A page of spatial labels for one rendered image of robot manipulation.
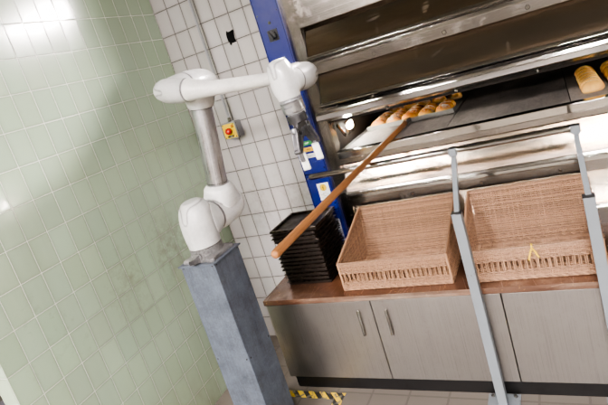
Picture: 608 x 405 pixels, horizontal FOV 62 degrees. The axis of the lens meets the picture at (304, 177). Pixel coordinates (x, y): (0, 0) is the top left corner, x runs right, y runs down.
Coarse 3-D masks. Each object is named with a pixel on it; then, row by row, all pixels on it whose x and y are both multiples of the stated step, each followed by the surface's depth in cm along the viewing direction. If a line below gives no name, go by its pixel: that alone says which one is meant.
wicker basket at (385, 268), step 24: (360, 216) 286; (384, 216) 280; (408, 216) 273; (432, 216) 267; (360, 240) 280; (384, 240) 280; (408, 240) 274; (432, 240) 268; (456, 240) 246; (336, 264) 249; (360, 264) 243; (384, 264) 238; (408, 264) 233; (432, 264) 229; (456, 264) 238; (360, 288) 248
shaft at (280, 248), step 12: (396, 132) 278; (384, 144) 257; (372, 156) 239; (360, 168) 223; (348, 180) 210; (336, 192) 198; (324, 204) 187; (312, 216) 177; (300, 228) 169; (288, 240) 160; (276, 252) 154
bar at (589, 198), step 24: (480, 144) 214; (576, 144) 195; (456, 168) 217; (456, 192) 211; (456, 216) 205; (600, 240) 186; (600, 264) 188; (480, 288) 215; (600, 288) 191; (480, 312) 215; (504, 384) 225
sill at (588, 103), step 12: (600, 96) 226; (540, 108) 238; (552, 108) 233; (564, 108) 231; (576, 108) 228; (588, 108) 227; (480, 120) 252; (492, 120) 245; (504, 120) 243; (516, 120) 241; (528, 120) 238; (432, 132) 260; (444, 132) 256; (456, 132) 254; (468, 132) 251; (372, 144) 278; (396, 144) 268; (408, 144) 266; (348, 156) 282
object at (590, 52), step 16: (592, 48) 206; (528, 64) 218; (544, 64) 215; (560, 64) 226; (464, 80) 230; (480, 80) 227; (400, 96) 245; (416, 96) 241; (432, 96) 257; (336, 112) 261; (352, 112) 257
